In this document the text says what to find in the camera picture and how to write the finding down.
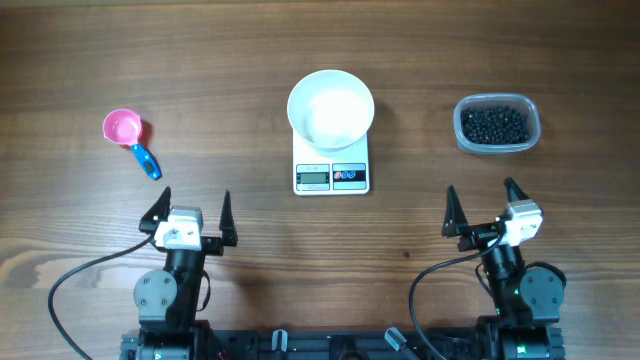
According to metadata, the left black camera cable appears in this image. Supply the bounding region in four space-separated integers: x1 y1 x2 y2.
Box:
47 234 154 360

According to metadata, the clear plastic container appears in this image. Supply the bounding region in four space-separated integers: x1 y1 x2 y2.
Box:
453 93 541 155

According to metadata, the right black camera cable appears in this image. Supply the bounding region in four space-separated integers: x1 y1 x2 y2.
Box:
407 232 506 360

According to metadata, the pink scoop blue handle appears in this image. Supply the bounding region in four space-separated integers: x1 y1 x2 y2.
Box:
102 109 162 181

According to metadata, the white bowl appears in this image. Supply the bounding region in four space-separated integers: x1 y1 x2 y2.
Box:
286 69 375 151

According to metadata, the black camera cable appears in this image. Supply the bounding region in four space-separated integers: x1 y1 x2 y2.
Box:
47 234 154 360
407 232 506 360

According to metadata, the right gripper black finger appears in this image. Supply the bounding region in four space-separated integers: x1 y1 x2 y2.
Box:
441 185 468 237
504 177 529 202

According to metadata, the pile of black beans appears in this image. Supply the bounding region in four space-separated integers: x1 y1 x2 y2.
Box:
461 106 529 145

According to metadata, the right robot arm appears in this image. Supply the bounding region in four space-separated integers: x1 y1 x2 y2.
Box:
429 178 567 359

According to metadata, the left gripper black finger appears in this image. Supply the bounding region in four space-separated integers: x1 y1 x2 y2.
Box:
138 186 171 234
219 191 238 247

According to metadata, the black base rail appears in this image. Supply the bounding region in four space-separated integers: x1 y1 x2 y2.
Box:
119 325 566 360

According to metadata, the white digital kitchen scale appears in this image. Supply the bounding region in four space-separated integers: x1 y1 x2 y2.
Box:
293 134 371 196

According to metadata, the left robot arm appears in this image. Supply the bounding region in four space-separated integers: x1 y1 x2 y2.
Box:
120 188 238 360

